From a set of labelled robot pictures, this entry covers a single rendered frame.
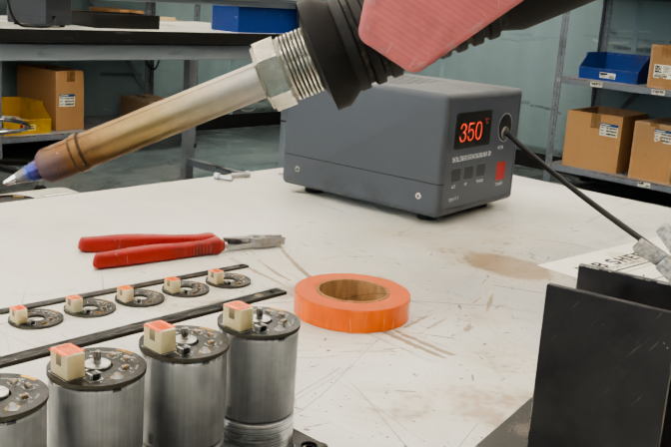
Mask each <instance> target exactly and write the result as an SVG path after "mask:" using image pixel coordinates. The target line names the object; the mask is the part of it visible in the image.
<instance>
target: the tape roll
mask: <svg viewBox="0 0 671 447"><path fill-rule="evenodd" d="M409 307H410V293H409V291H408V290H407V289H406V288H405V287H403V286H402V285H400V284H398V283H396V282H393V281H391V280H388V279H384V278H380V277H376V276H371V275H365V274H356V273H326V274H319V275H314V276H310V277H307V278H304V279H302V280H301V281H299V282H298V283H297V284H296V286H295V299H294V313H295V314H296V316H297V317H298V318H300V319H301V320H303V321H305V322H307V323H309V324H311V325H314V326H317V327H320V328H324V329H328V330H333V331H340V332H348V333H374V332H383V331H388V330H392V329H396V328H398V327H401V326H402V325H404V324H405V323H407V321H408V318H409Z"/></svg>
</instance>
